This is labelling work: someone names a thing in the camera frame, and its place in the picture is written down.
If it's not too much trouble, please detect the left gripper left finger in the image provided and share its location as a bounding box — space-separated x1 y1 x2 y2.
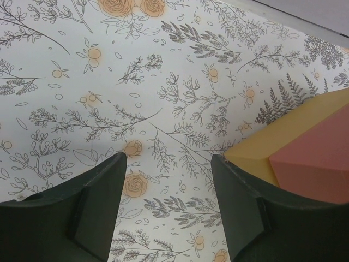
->
1 153 127 261

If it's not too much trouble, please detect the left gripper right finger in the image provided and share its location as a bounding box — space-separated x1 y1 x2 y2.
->
211 154 348 261

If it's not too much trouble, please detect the yellow bottom drawer box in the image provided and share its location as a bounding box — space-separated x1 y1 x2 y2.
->
224 88 348 187

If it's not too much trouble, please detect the pink drawer box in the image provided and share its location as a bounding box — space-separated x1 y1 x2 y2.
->
269 106 348 204

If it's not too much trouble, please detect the floral patterned table mat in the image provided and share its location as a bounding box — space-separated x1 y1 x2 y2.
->
1 1 348 261

